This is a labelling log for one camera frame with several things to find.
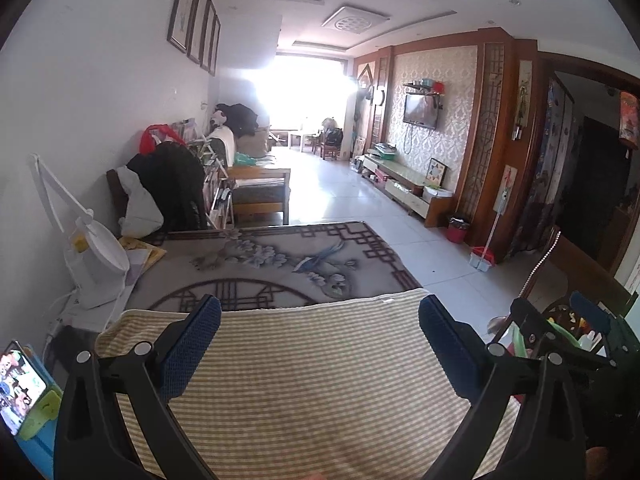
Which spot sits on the small wall poster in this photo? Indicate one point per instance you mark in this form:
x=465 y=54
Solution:
x=506 y=186

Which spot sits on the yellow paper envelopes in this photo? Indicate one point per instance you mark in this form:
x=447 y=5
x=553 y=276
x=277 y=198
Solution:
x=145 y=255

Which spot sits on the wall television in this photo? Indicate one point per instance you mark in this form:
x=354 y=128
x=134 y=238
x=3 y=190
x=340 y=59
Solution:
x=421 y=110

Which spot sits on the carved wooden chair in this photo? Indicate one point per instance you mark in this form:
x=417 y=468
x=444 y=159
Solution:
x=580 y=270

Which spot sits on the white low table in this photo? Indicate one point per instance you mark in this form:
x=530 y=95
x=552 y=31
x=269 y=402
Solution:
x=300 y=139

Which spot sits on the television cabinet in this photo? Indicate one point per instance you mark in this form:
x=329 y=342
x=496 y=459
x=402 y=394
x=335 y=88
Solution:
x=407 y=187

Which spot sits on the smartphone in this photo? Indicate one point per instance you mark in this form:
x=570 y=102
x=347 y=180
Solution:
x=20 y=385

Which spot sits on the red hanging ornament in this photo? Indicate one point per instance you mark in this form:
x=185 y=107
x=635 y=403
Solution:
x=629 y=120

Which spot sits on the white desk lamp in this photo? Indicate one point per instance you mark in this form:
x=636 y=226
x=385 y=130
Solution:
x=100 y=260

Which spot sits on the hanging wall scroll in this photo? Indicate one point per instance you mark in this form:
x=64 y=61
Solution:
x=523 y=95

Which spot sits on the grey floral blanket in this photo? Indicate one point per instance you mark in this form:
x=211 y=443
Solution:
x=280 y=265

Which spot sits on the small red waste bin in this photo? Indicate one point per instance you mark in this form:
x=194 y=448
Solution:
x=457 y=231

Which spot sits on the blue patterned door curtain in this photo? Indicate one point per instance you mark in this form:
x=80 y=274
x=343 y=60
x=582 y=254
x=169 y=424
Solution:
x=547 y=160

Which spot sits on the white bag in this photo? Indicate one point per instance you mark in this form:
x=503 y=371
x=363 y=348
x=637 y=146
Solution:
x=140 y=207

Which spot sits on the black jacket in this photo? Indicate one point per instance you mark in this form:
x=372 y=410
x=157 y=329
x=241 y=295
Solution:
x=167 y=185

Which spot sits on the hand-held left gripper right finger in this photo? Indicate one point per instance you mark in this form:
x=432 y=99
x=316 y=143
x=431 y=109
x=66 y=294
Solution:
x=445 y=345

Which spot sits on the white storage box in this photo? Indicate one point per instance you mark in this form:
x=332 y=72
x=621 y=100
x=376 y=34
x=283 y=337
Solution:
x=437 y=194

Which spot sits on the large framed picture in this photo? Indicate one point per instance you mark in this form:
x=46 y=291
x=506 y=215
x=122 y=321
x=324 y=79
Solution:
x=184 y=7

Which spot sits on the colourful framed puzzle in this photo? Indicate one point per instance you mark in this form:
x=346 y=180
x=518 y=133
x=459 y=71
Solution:
x=435 y=172

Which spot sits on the wooden sofa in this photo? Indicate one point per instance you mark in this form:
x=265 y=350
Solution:
x=257 y=185

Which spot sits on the black clothes pile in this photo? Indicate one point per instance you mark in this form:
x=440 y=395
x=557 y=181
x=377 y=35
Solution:
x=241 y=117

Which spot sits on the blue phone stand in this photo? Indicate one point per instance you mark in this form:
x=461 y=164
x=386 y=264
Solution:
x=42 y=430

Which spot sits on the mop with red bucket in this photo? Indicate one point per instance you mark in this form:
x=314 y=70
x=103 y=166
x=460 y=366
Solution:
x=482 y=259

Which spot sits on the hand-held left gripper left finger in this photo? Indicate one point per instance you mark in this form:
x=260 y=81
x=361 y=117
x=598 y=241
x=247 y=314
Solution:
x=192 y=345

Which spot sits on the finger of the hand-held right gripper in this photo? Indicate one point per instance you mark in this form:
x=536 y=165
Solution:
x=590 y=312
x=527 y=320

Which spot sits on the yellow striped table cloth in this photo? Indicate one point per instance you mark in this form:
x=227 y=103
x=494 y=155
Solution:
x=310 y=390

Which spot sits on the wall shelf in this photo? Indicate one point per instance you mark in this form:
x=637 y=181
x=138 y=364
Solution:
x=424 y=87

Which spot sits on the red bag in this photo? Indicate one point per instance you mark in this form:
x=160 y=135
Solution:
x=159 y=136

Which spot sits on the square ceiling light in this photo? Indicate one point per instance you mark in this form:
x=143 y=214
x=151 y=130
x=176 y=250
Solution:
x=352 y=20

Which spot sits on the small red wooden chair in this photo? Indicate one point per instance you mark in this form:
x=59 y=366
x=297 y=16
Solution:
x=330 y=147

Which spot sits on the panda plush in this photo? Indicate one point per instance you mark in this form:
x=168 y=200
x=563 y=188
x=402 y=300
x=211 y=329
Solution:
x=218 y=119

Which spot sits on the book rack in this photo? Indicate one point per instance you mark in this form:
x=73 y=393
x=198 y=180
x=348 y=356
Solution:
x=217 y=187

